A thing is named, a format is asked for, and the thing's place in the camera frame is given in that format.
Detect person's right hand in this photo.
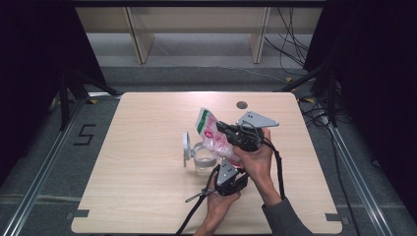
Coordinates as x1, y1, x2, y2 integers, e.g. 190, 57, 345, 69
233, 128, 278, 205

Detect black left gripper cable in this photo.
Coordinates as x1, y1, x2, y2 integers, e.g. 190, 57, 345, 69
174, 164, 222, 236

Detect black metal stand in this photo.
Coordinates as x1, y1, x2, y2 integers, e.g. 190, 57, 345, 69
58, 68, 123, 132
274, 62, 339, 128

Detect person's left hand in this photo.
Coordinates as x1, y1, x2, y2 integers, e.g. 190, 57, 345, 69
205, 192, 242, 227

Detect hanging black cables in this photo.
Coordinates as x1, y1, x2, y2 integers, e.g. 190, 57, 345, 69
264, 7, 313, 77

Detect pink and white plastic bag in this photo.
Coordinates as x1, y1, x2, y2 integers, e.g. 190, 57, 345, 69
195, 107, 244, 167

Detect grey strap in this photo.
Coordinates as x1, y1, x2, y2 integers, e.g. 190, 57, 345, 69
184, 191, 214, 204

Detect metal floor rail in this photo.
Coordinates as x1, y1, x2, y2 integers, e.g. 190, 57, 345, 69
0, 91, 123, 236
327, 123, 396, 236

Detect tangled black floor cables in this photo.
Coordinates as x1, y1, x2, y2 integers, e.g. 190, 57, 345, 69
298, 95, 332, 130

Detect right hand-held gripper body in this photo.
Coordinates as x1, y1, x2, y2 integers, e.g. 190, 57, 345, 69
225, 111, 280, 152

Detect light wooden furniture frame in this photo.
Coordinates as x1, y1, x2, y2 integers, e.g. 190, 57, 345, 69
75, 6, 325, 65

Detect black curtain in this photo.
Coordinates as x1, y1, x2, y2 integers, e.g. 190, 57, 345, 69
0, 0, 108, 186
303, 0, 417, 225

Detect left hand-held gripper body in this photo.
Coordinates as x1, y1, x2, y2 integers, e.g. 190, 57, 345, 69
214, 159, 250, 197

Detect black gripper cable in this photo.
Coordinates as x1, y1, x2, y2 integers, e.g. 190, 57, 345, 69
174, 164, 222, 236
261, 137, 285, 202

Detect clear jar with hinged lid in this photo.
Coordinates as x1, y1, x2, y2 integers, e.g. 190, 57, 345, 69
182, 131, 219, 177

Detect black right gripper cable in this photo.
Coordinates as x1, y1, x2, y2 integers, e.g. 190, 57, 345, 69
261, 137, 285, 202

